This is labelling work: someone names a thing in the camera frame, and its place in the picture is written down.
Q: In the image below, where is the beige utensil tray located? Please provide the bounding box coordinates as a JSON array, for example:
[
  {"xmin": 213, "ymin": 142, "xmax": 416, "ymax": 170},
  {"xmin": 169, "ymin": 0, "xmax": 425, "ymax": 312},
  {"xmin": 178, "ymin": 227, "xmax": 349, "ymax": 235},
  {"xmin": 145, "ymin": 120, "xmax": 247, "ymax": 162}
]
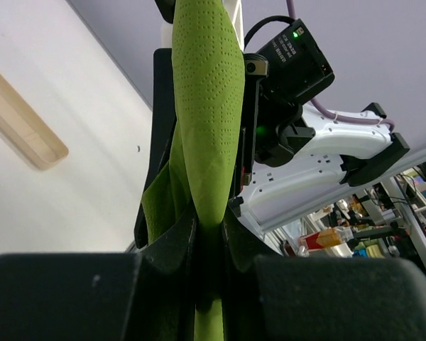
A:
[{"xmin": 0, "ymin": 73, "xmax": 69, "ymax": 170}]

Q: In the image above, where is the green paper napkin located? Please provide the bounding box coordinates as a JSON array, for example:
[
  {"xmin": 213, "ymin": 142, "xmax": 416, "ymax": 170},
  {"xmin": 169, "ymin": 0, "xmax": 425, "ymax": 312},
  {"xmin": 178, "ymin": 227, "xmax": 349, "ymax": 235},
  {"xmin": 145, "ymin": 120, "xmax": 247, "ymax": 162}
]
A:
[{"xmin": 140, "ymin": 0, "xmax": 245, "ymax": 341}]

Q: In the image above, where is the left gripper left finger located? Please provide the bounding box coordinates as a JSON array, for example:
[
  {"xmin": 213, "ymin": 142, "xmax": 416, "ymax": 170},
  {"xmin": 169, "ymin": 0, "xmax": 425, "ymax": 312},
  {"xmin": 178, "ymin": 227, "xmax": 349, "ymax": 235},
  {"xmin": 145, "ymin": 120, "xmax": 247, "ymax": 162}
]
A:
[{"xmin": 136, "ymin": 209, "xmax": 197, "ymax": 340}]

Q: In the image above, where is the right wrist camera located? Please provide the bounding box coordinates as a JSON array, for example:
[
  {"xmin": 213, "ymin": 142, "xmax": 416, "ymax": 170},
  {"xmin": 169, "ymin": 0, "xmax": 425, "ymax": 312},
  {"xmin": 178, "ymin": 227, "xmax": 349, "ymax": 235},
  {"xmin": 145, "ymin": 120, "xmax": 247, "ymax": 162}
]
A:
[{"xmin": 155, "ymin": 0, "xmax": 245, "ymax": 52}]

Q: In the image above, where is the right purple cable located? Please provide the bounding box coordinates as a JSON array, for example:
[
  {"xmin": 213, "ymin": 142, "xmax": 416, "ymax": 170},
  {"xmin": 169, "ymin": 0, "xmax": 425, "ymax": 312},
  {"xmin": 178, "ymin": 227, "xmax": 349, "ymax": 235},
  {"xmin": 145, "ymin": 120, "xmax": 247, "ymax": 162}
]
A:
[{"xmin": 285, "ymin": 0, "xmax": 397, "ymax": 131}]

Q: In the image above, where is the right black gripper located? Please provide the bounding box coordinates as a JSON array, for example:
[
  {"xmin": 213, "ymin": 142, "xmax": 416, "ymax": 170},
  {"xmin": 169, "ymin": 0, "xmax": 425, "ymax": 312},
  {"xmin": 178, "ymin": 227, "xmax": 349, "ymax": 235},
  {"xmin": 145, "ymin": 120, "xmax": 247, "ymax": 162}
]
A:
[{"xmin": 133, "ymin": 0, "xmax": 335, "ymax": 249}]

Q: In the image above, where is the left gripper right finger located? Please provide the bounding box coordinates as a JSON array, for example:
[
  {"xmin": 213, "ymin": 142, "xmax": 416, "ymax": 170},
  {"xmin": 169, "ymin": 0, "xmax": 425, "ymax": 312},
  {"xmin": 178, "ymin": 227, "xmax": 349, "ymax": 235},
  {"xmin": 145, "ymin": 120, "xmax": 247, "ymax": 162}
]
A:
[{"xmin": 221, "ymin": 209, "xmax": 284, "ymax": 340}]

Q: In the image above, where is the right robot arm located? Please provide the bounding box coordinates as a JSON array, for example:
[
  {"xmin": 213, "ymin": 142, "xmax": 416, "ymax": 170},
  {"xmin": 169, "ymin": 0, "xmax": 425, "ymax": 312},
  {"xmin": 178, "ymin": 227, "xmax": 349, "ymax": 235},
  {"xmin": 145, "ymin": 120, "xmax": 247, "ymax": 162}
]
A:
[{"xmin": 135, "ymin": 1, "xmax": 409, "ymax": 244}]

